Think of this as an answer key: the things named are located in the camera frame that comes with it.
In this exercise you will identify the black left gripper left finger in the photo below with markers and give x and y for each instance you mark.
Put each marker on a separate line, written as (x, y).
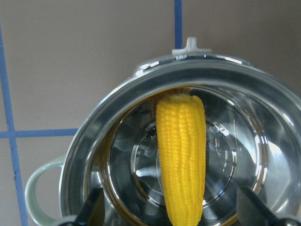
(92, 212)

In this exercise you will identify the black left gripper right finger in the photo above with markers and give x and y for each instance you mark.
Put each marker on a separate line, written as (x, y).
(251, 211)

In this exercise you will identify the yellow corn cob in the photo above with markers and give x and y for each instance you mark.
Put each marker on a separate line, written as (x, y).
(181, 133)

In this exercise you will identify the pale green electric pot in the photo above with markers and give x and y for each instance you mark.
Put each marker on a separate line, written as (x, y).
(253, 124)

